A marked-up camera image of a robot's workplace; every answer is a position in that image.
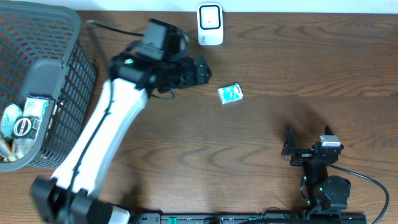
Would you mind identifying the green tissue pack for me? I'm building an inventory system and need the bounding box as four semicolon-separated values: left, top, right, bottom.
217;83;244;105

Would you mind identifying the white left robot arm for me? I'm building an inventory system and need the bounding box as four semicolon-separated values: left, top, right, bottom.
30;54;211;223

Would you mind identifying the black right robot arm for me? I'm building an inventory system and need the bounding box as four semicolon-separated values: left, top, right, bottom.
281;126;351;219

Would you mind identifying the white barcode scanner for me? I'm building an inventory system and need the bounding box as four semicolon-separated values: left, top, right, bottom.
197;2;224;46

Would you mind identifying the grey plastic mesh basket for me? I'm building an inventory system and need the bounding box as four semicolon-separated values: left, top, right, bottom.
1;1;96;172

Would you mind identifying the white packet in basket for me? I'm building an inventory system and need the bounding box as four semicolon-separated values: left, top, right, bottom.
22;95;49;121

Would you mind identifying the round green label snack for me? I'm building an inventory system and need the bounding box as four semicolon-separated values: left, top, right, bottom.
12;116;41;139

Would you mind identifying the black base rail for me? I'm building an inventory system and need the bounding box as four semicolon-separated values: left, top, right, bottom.
129;213;367;224

